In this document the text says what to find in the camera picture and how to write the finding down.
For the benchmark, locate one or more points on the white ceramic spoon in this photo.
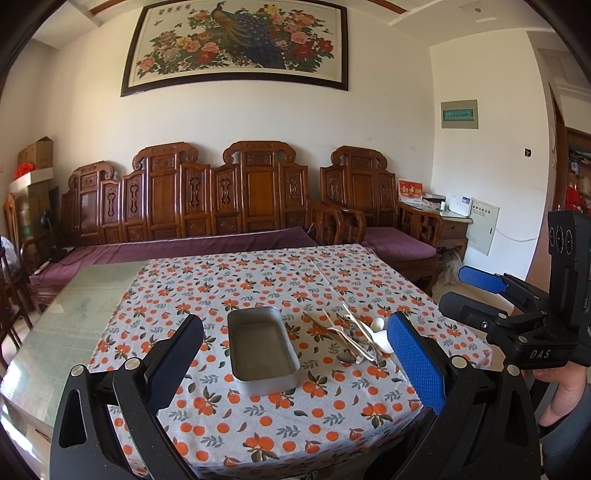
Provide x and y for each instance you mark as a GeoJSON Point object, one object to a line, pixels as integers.
{"type": "Point", "coordinates": [380, 335]}

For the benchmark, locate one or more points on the cardboard boxes stack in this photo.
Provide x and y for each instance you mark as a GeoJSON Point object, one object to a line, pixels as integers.
{"type": "Point", "coordinates": [30, 190]}

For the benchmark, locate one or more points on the dark wooden chair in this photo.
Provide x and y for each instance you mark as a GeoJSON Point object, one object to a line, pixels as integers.
{"type": "Point", "coordinates": [12, 306]}

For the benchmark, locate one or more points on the metal spoon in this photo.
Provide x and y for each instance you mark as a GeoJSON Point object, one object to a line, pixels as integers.
{"type": "Point", "coordinates": [356, 352]}

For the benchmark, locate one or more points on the white wall electrical panel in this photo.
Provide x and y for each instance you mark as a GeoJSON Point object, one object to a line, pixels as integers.
{"type": "Point", "coordinates": [481, 231]}

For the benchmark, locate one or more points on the orange-print tablecloth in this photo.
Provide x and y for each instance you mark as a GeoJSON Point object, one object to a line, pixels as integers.
{"type": "Point", "coordinates": [267, 396]}

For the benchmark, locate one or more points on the white device on table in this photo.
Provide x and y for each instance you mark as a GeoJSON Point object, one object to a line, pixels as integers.
{"type": "Point", "coordinates": [460, 205]}

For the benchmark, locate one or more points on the red greeting card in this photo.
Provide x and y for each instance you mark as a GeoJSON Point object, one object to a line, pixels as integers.
{"type": "Point", "coordinates": [411, 192]}

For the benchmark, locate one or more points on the purple armchair cushion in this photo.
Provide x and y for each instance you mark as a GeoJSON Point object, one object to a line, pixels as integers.
{"type": "Point", "coordinates": [394, 246]}

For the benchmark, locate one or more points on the fluffy dog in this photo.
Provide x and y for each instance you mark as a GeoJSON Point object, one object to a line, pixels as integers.
{"type": "Point", "coordinates": [450, 265]}

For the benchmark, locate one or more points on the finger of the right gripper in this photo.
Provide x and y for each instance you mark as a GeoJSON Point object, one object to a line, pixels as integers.
{"type": "Point", "coordinates": [495, 323]}
{"type": "Point", "coordinates": [485, 279]}

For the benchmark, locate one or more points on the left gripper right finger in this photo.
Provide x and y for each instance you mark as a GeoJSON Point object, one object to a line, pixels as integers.
{"type": "Point", "coordinates": [481, 423]}

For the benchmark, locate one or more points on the wooden side table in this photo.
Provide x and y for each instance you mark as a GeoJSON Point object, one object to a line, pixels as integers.
{"type": "Point", "coordinates": [454, 234]}

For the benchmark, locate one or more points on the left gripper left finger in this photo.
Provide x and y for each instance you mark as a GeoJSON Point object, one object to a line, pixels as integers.
{"type": "Point", "coordinates": [84, 442]}

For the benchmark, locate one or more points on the rectangular metal tray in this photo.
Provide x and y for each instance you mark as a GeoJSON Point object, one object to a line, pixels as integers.
{"type": "Point", "coordinates": [262, 358]}

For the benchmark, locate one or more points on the peacock flower painting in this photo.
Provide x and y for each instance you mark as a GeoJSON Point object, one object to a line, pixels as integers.
{"type": "Point", "coordinates": [180, 42]}

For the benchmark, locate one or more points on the purple sofa cushion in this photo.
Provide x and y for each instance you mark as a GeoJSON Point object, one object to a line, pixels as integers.
{"type": "Point", "coordinates": [62, 272]}

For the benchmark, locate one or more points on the green wall sign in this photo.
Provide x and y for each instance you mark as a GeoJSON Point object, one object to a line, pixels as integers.
{"type": "Point", "coordinates": [460, 114]}

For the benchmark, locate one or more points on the person's right hand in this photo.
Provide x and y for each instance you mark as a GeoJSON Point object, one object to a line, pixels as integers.
{"type": "Point", "coordinates": [571, 381]}

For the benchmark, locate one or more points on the dark brown wooden chopstick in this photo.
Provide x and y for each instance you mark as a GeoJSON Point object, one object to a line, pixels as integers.
{"type": "Point", "coordinates": [324, 330]}

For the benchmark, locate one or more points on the carved wooden armchair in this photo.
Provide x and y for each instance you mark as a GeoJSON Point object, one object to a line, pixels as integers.
{"type": "Point", "coordinates": [359, 184]}

